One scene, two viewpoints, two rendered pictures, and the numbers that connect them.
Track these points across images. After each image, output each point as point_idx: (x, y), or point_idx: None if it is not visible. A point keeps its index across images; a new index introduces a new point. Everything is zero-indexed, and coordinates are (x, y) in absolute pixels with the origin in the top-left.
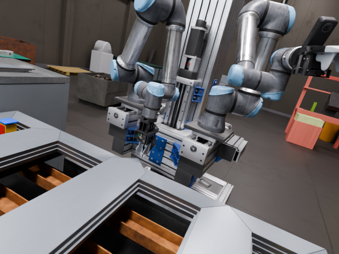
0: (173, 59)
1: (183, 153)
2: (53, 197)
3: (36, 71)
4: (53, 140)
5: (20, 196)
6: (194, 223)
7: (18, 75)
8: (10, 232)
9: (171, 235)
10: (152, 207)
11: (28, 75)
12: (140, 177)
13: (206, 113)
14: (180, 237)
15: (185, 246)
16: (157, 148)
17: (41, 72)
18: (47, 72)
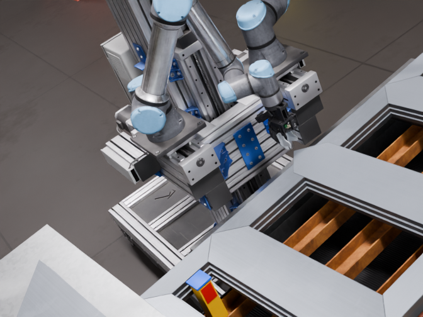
0: (217, 31)
1: (299, 104)
2: (372, 194)
3: (31, 266)
4: (250, 229)
5: (327, 264)
6: (404, 111)
7: (86, 266)
8: (414, 202)
9: (391, 148)
10: None
11: (75, 260)
12: (336, 144)
13: (263, 50)
14: (396, 140)
15: None
16: (248, 144)
17: (31, 261)
18: (28, 255)
